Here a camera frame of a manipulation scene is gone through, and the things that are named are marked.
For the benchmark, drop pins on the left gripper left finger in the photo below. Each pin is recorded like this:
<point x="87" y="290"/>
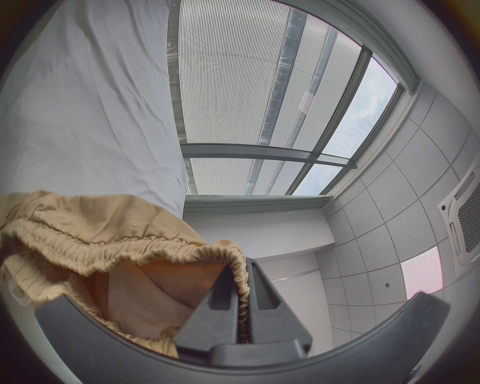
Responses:
<point x="215" y="322"/>

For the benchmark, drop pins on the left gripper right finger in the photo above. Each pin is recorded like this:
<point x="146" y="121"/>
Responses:
<point x="273" y="322"/>

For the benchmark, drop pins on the mustard yellow shorts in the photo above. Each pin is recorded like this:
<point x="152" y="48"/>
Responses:
<point x="93" y="232"/>

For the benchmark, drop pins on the bed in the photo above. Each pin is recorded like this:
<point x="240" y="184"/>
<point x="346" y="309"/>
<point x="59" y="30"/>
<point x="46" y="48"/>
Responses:
<point x="93" y="93"/>

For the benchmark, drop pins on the square ceiling light panel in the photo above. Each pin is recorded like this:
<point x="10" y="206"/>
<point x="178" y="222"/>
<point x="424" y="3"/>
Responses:
<point x="422" y="272"/>

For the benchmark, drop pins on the white ceiling air vent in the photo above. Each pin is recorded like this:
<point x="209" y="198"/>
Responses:
<point x="468" y="221"/>

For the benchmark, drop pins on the window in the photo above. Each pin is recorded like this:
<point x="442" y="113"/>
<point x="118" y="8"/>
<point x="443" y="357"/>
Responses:
<point x="232" y="75"/>

